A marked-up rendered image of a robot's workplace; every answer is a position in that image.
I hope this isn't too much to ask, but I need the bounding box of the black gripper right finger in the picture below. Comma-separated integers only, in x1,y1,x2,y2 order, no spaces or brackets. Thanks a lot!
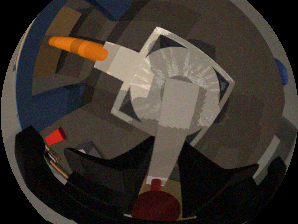
177,141,259,218

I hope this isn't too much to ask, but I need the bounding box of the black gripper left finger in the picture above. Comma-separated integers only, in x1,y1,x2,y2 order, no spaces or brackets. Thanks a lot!
64,136,154,214

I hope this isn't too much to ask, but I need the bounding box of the red flat bar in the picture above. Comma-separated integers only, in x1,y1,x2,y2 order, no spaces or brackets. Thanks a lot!
45,127,67,145

